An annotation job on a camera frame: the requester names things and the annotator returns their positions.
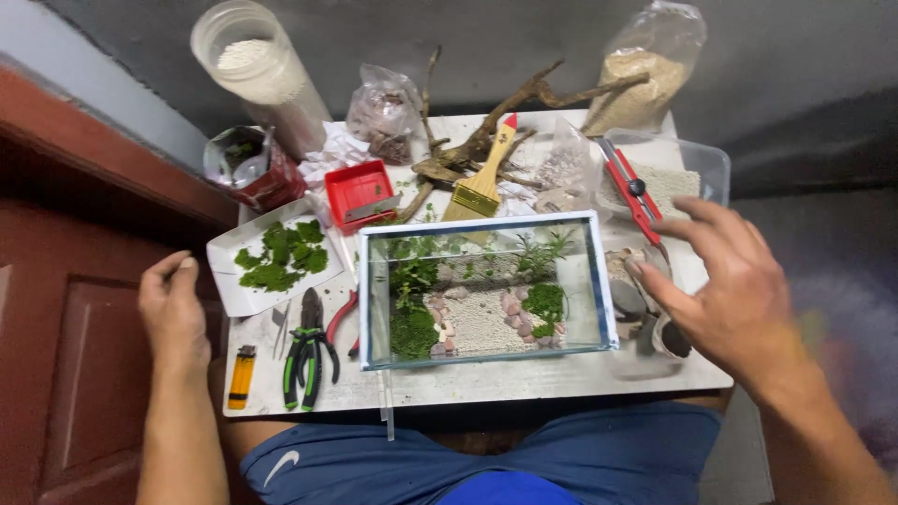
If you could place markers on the person's left hand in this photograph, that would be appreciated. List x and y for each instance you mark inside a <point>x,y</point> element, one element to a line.
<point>175,322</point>

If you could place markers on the person's right hand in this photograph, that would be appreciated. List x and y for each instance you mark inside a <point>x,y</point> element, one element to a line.
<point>729,294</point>

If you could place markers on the white rectangular tray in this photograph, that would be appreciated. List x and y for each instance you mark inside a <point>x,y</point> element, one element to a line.
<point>228,284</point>

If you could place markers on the yellow lighter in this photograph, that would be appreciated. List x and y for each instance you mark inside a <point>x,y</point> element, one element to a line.
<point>241,379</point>

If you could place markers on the clear bag of large stones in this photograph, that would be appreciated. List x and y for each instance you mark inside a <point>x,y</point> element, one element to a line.
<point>628,298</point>

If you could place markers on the red wooden door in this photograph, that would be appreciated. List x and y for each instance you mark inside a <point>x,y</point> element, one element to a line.
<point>70,315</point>

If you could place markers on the metal tweezers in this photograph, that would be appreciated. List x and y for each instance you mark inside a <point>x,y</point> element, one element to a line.
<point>280,329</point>

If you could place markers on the pile of loose green moss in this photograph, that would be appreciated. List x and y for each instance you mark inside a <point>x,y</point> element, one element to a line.
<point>280,256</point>

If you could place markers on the clear box of white gravel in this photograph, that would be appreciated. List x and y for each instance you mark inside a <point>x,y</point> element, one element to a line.
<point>677,179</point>

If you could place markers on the small glass aquarium tank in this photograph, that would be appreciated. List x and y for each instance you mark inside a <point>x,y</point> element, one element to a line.
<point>596,280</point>

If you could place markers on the green and black pliers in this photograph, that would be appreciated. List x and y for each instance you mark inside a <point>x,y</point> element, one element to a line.
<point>309,344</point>

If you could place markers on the red utility knife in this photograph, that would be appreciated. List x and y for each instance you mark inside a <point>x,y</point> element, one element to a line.
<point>631,193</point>

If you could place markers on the red foil bag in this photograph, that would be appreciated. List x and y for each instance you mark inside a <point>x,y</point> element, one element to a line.
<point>277,186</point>

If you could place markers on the small round moss clump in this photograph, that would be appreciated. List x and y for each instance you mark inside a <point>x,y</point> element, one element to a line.
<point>544,301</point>

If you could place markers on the thin stemmed green plants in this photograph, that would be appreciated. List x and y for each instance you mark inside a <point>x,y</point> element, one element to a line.
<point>539,254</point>

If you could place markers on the blue shorts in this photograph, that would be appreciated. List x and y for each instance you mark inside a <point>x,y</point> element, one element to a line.
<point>596,449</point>

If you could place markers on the clear bag of small stones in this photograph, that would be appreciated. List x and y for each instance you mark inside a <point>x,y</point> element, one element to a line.
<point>561,168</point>

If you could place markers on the row of pink pebbles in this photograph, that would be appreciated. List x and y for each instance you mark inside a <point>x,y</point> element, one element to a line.
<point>516,315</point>

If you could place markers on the plastic bag of tan sand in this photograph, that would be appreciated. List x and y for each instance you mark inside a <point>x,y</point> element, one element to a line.
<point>642,88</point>

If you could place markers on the red plastic tray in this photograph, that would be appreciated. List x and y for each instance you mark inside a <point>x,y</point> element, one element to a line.
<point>354,186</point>

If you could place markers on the metal scraper blade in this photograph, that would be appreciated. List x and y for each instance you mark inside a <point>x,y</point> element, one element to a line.
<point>372,208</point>

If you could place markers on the clear plastic strip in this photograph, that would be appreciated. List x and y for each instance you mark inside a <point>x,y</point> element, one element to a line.
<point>386,407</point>

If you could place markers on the crumpled white paper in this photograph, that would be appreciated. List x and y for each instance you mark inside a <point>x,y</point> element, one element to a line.
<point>337,151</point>

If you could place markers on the large moss clump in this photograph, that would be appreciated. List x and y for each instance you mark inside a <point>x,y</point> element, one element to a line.
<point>412,333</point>

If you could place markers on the leafy green aquatic plants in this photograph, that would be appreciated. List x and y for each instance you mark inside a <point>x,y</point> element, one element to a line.
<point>412,273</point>

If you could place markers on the white gravel bed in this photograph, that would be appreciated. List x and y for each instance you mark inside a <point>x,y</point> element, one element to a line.
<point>480,322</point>

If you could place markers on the clear jar of white granules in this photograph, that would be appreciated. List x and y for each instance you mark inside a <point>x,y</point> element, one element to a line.
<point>270,77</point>

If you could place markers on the branched brown driftwood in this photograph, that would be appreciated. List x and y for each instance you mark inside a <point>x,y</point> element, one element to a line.
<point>484,140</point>

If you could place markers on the blue shirt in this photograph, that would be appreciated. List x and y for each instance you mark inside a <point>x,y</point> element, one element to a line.
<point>509,489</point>

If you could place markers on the plastic bag of brown pebbles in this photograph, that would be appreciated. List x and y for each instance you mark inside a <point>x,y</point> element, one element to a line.
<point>384,112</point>

